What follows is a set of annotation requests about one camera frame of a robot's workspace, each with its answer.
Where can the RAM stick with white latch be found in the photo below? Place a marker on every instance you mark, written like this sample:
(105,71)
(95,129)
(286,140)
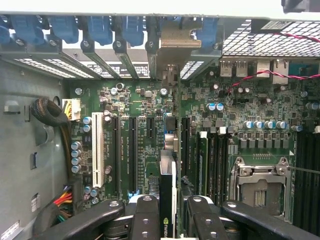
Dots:
(203,162)

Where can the blue rear connector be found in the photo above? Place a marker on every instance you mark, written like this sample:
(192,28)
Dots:
(303,69)

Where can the white expansion slot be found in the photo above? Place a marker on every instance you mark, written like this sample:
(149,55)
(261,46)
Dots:
(97,150)

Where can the silver USB port block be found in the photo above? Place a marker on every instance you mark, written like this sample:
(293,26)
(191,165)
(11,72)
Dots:
(226,68)
(242,68)

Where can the metal CPU socket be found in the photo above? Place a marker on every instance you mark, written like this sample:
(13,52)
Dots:
(260,185)

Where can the short black expansion slot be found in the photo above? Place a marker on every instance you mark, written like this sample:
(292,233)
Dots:
(150,127)

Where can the black RAM slot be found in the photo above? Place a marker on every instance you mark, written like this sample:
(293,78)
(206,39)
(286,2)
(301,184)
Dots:
(219,170)
(225,170)
(212,170)

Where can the long black expansion slot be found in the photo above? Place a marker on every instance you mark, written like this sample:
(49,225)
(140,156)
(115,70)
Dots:
(133,155)
(116,155)
(185,145)

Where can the blue slot clip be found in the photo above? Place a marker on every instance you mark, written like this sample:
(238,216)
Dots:
(65,30)
(100,30)
(3,31)
(207,32)
(134,31)
(27,30)

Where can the white power connector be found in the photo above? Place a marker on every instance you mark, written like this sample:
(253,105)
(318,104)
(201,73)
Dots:
(72,108)

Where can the metal slot cover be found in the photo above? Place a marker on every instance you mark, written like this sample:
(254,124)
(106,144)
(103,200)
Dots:
(72,68)
(127,62)
(37,67)
(195,67)
(100,62)

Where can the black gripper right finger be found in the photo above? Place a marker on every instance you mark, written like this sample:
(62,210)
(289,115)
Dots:
(205,220)

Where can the thin socket locking lever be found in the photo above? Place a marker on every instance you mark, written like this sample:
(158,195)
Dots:
(305,170)

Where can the silver ethernet port block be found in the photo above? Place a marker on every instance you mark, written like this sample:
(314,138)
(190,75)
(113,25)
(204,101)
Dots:
(263,68)
(280,71)

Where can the green motherboard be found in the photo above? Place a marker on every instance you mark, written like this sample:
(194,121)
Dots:
(140,100)

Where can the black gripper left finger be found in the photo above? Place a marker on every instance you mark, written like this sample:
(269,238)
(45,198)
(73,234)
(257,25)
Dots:
(146,220)

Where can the open black PC case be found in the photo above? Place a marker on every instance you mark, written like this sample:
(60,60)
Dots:
(25,150)

